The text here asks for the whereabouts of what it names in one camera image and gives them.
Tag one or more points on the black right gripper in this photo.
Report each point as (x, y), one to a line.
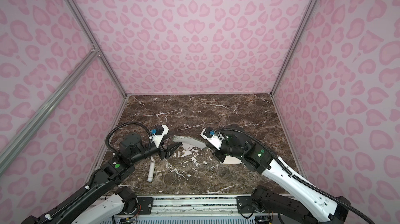
(219, 155)

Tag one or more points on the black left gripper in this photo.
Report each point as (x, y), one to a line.
(163, 151)

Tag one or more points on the green floral letter paper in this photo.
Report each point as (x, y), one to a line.
(190, 140)

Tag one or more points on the cream white envelope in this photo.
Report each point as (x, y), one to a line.
(231, 160)

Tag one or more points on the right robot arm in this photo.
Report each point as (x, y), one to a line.
(307, 203)

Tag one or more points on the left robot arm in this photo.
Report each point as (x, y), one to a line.
(104, 179)

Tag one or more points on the white glue stick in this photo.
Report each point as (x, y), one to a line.
(151, 172)

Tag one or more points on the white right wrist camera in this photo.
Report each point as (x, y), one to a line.
(214, 140)

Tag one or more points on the metal base rail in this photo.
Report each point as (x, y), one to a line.
(195, 209)

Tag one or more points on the aluminium diagonal frame bar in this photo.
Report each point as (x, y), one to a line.
(21, 139)

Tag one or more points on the aluminium corner frame post right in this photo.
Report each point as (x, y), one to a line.
(307, 15)

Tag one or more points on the aluminium corner frame post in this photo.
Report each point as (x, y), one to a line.
(307, 15)
(83, 23)

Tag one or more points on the aluminium corner frame post left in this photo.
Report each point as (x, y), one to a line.
(83, 23)

